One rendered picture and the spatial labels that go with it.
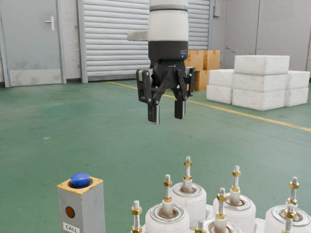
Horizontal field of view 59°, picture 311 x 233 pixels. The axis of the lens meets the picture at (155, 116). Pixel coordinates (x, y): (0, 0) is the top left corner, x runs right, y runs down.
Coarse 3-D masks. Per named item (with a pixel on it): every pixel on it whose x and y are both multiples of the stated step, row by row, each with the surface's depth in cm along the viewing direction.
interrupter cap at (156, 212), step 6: (156, 204) 63; (174, 204) 63; (150, 210) 60; (156, 210) 61; (174, 210) 61; (180, 210) 61; (156, 216) 58; (162, 216) 59; (168, 216) 59; (174, 216) 59; (180, 216) 58; (162, 222) 57; (168, 222) 56; (174, 222) 57
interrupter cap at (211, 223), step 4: (208, 220) 57; (212, 220) 57; (228, 220) 57; (208, 224) 56; (212, 224) 56; (228, 224) 56; (232, 224) 56; (208, 228) 55; (212, 228) 55; (228, 228) 55; (232, 228) 54; (236, 228) 55; (208, 232) 53; (212, 232) 54; (228, 232) 54; (232, 232) 53; (236, 232) 53
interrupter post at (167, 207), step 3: (162, 201) 59; (162, 204) 59; (165, 204) 59; (168, 204) 58; (171, 204) 59; (162, 207) 59; (165, 207) 59; (168, 207) 59; (171, 207) 59; (162, 210) 60; (165, 210) 59; (168, 210) 59; (171, 210) 59; (162, 213) 60; (165, 213) 59; (168, 213) 59; (171, 213) 59
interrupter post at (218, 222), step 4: (216, 220) 53; (220, 220) 53; (224, 220) 53; (216, 224) 53; (220, 224) 53; (224, 224) 53; (216, 228) 54; (220, 228) 53; (224, 228) 53; (216, 232) 54; (220, 232) 53; (224, 232) 54
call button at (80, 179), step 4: (72, 176) 60; (76, 176) 60; (80, 176) 60; (84, 176) 60; (88, 176) 60; (72, 180) 59; (76, 180) 58; (80, 180) 58; (84, 180) 59; (88, 180) 60; (76, 184) 59; (80, 184) 59; (84, 184) 59
